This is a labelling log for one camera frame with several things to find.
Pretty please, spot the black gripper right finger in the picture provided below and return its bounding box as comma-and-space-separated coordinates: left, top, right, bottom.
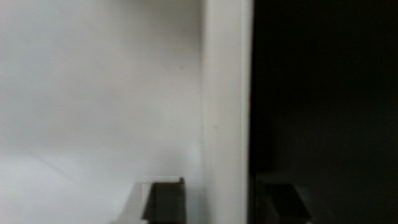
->
258, 182, 313, 224

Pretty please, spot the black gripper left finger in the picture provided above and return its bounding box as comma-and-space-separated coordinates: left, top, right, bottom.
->
123, 177, 187, 224

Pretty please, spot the white square tabletop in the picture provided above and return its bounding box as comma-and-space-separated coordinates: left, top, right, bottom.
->
0, 0, 254, 224

